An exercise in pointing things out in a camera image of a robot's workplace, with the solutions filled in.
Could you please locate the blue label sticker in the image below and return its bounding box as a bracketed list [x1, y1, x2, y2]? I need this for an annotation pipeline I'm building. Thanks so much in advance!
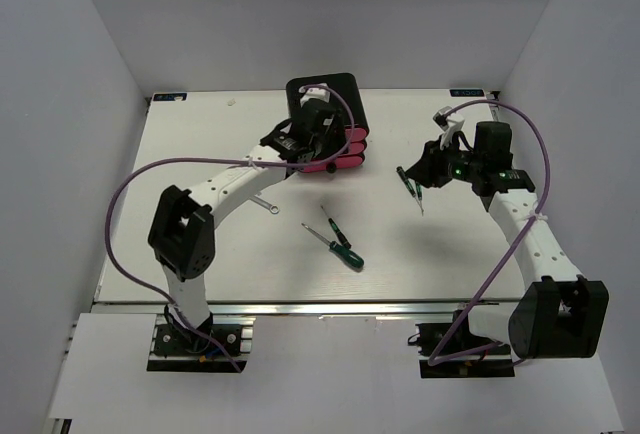
[449, 88, 485, 98]
[152, 92, 187, 102]

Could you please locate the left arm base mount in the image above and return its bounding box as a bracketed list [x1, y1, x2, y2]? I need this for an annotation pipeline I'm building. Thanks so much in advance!
[146, 315, 254, 374]

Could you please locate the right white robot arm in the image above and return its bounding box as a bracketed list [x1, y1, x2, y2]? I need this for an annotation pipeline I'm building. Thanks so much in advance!
[407, 121, 609, 359]

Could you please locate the aluminium table rail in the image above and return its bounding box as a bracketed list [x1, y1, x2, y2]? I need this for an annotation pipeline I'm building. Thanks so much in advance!
[94, 298, 531, 320]

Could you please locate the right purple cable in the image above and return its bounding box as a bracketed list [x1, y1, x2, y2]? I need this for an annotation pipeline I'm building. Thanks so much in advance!
[427, 101, 550, 366]

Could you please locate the black drawer cabinet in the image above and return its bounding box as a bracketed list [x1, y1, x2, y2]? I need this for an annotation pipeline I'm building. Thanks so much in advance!
[285, 72, 369, 155]

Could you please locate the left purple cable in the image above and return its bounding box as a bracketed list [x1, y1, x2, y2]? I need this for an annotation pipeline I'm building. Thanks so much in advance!
[105, 84, 357, 373]

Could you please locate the small black green screwdriver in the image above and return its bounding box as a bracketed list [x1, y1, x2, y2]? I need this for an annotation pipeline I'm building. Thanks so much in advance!
[321, 206, 352, 249]

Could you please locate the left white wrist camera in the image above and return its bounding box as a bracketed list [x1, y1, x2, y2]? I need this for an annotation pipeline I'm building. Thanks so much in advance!
[299, 83, 331, 106]

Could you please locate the large green handle screwdriver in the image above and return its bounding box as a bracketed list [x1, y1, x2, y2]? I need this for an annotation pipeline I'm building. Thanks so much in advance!
[302, 223, 364, 271]

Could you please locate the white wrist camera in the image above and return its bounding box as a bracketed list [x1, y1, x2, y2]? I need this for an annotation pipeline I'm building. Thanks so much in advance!
[299, 83, 331, 106]
[433, 106, 465, 150]

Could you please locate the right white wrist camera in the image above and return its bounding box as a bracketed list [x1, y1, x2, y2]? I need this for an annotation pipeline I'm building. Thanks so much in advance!
[433, 106, 465, 150]

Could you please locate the silver wrench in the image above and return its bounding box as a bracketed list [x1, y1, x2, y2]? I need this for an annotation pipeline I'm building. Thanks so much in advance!
[251, 196, 280, 215]

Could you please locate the left blue label sticker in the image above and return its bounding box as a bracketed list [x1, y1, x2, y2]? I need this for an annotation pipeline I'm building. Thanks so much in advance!
[152, 92, 187, 102]

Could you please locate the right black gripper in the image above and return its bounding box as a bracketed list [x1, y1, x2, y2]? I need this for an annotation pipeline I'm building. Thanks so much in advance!
[404, 133, 483, 189]

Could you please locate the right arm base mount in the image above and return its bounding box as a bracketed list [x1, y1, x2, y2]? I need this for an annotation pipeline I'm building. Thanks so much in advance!
[406, 303, 515, 380]

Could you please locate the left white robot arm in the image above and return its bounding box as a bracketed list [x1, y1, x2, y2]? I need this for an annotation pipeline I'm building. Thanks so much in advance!
[148, 99, 346, 353]

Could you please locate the small precision screwdriver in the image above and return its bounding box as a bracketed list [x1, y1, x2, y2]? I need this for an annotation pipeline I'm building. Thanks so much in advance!
[396, 166, 417, 199]
[414, 181, 424, 216]

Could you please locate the purple cable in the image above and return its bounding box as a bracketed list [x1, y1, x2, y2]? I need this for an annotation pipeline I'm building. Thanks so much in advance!
[105, 84, 357, 373]
[427, 101, 550, 366]

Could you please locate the right blue label sticker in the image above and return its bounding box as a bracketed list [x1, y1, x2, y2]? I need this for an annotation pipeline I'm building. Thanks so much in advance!
[449, 88, 485, 98]

